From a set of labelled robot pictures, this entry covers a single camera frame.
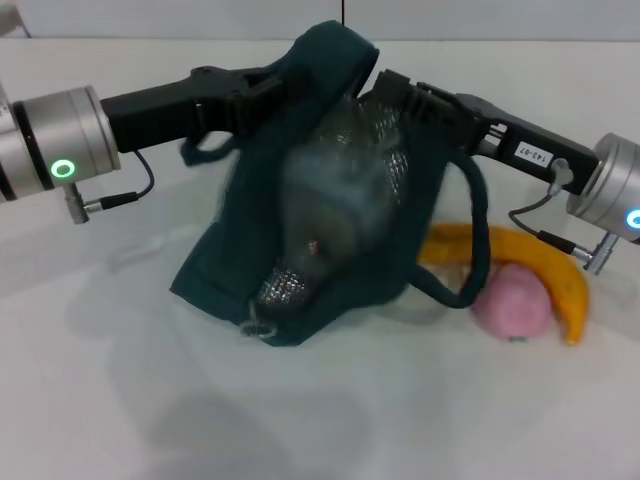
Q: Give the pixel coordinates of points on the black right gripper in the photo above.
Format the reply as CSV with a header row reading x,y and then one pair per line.
x,y
525,147

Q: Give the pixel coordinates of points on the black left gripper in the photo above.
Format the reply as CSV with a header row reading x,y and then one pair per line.
x,y
150,115

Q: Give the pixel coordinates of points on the dark teal fabric bag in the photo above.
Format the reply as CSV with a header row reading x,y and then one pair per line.
x,y
240,225

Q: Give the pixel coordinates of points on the clear blue-rimmed plastic container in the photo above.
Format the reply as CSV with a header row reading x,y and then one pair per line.
x,y
330,200

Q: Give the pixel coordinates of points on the yellow banana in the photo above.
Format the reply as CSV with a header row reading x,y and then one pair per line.
x,y
545,265

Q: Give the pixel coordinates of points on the pink toy peach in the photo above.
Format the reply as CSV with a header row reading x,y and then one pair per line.
x,y
515,305

